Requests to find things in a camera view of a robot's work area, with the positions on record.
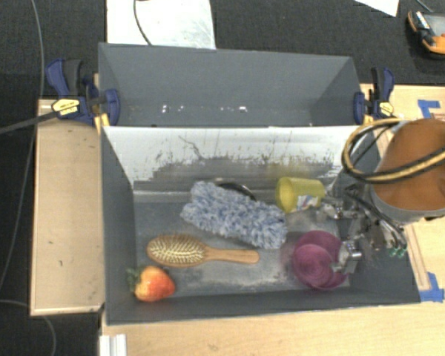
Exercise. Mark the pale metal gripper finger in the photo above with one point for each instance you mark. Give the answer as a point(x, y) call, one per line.
point(331, 205)
point(348, 257)

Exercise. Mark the purple rolled ribbon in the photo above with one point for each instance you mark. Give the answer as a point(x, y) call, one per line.
point(313, 262)

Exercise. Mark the yellow plastic cup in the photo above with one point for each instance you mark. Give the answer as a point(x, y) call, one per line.
point(293, 195)

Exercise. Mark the blue fluffy duster cloth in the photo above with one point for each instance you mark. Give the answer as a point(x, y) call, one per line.
point(233, 217)

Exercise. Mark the wooden hairbrush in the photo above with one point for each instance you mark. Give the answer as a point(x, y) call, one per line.
point(181, 251)

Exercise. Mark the grey metal bin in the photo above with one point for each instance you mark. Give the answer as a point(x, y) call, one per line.
point(215, 84)

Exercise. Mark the red toy strawberry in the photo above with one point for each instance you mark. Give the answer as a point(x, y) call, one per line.
point(154, 286)

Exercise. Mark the pale wood board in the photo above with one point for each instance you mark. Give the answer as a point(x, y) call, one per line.
point(68, 213)

